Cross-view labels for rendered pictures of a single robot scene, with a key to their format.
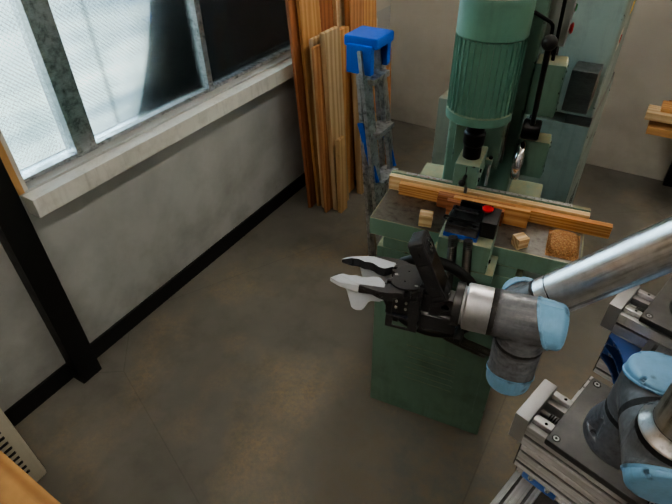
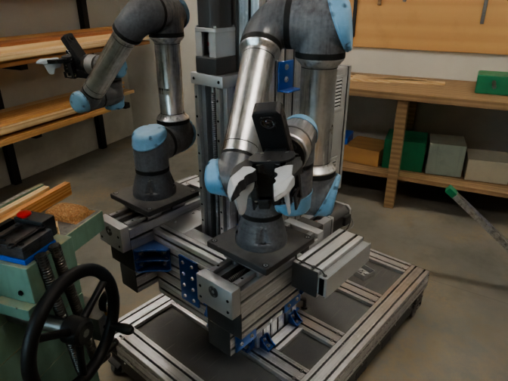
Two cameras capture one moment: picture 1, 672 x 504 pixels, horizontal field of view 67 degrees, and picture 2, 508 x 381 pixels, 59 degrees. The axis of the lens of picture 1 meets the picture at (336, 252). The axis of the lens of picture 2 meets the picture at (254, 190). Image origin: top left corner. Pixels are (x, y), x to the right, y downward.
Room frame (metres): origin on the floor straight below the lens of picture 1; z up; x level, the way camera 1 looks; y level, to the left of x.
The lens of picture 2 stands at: (0.70, 0.52, 1.48)
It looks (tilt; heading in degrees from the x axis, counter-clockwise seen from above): 25 degrees down; 264
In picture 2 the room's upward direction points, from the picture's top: straight up
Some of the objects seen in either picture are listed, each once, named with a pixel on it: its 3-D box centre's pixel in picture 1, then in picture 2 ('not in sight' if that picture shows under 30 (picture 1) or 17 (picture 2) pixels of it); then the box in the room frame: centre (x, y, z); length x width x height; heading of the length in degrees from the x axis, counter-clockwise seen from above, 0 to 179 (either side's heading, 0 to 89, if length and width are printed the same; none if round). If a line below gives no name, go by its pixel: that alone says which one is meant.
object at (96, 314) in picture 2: not in sight; (92, 317); (1.08, -0.58, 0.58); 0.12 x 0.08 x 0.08; 156
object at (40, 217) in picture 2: (472, 221); (26, 234); (1.11, -0.37, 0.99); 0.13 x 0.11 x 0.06; 66
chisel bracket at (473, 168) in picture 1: (470, 167); not in sight; (1.33, -0.41, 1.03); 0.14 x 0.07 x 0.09; 156
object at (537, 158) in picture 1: (531, 154); not in sight; (1.42, -0.62, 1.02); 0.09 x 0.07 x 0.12; 66
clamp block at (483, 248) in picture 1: (467, 241); (29, 263); (1.12, -0.37, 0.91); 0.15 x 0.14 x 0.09; 66
